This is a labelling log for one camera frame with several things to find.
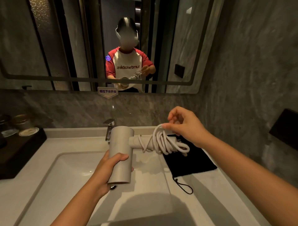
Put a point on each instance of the person's left hand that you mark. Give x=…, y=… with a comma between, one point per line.
x=103, y=173

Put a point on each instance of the person's right hand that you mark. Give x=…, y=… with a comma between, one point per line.
x=191, y=130

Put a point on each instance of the person's left thumb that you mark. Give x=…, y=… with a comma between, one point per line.
x=117, y=158

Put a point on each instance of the person's right thumb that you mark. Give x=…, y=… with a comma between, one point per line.
x=172, y=128

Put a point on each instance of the white hair dryer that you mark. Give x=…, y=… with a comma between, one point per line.
x=121, y=144

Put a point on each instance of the person's right forearm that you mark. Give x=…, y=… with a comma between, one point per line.
x=251, y=184

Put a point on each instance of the person's left forearm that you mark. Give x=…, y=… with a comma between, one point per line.
x=76, y=207

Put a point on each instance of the chrome sink drain plug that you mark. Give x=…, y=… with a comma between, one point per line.
x=113, y=187

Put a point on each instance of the chrome faucet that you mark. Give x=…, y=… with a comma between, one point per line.
x=109, y=128

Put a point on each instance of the white sink basin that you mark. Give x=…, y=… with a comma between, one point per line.
x=69, y=181

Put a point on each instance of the white sign sticker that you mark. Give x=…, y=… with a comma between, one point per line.
x=107, y=92

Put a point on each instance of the round white coaster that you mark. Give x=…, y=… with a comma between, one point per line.
x=28, y=131
x=9, y=133

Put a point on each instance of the black wooden tray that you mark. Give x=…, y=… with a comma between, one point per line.
x=18, y=151

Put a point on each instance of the clear glass cup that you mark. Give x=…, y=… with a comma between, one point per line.
x=4, y=122
x=21, y=121

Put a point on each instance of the black wall box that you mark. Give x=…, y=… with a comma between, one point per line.
x=285, y=130

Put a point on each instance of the black framed wall mirror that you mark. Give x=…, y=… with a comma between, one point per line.
x=58, y=46

